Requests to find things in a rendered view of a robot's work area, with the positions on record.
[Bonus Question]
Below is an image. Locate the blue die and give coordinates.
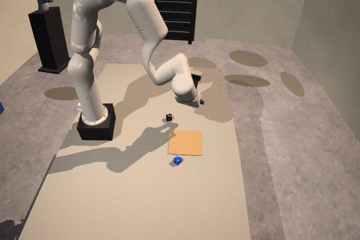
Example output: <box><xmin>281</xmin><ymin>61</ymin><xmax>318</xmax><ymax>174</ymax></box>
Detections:
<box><xmin>174</xmin><ymin>156</ymin><xmax>182</xmax><ymax>165</ymax></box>

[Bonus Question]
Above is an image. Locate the tan square mat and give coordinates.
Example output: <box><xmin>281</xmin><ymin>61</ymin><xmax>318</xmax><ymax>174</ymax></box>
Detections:
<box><xmin>168</xmin><ymin>130</ymin><xmax>202</xmax><ymax>156</ymax></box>

